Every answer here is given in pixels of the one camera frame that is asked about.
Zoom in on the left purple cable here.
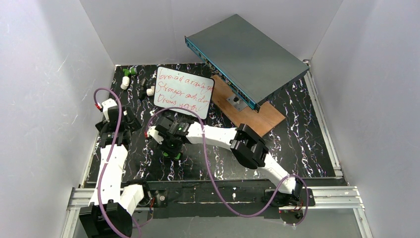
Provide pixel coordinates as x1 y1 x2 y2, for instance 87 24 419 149
93 88 145 238

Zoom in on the white pipe elbow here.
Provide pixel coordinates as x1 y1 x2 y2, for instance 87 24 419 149
120 76 130 90

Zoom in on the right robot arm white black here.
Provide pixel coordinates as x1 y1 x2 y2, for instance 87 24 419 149
148 118 305 207

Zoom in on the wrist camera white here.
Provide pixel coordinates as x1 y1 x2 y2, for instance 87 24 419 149
145 126 164 144
95 98 118 121

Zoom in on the white and black fitting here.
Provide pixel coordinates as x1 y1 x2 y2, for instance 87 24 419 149
138 78 155 101

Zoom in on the metal bracket with knob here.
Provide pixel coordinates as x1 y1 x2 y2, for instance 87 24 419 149
227 94 248 112

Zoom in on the small whiteboard red writing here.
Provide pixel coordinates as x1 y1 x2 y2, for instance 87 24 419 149
154 66 215 119

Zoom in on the teal network switch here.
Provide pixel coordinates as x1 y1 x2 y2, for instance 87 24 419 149
185 14 309 112

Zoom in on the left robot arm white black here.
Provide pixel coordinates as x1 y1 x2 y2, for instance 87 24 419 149
79 99 145 238

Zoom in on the green pipe fitting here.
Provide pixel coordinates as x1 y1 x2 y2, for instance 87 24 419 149
123 67 137 77

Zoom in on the purple cable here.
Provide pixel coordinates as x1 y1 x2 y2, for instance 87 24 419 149
93 88 145 238
146 107 310 227

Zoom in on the green whiteboard eraser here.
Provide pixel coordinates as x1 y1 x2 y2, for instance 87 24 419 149
163 152 182 161

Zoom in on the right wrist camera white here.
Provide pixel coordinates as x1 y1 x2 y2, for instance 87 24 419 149
145 126 164 144

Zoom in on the aluminium frame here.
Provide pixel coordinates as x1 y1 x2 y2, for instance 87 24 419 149
60 59 375 238

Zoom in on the wooden board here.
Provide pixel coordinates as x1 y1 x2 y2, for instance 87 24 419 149
212 75 285 137

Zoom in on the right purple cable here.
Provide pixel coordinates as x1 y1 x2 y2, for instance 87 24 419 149
146 107 310 227

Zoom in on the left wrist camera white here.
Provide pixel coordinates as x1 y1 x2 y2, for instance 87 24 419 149
95 98 118 121

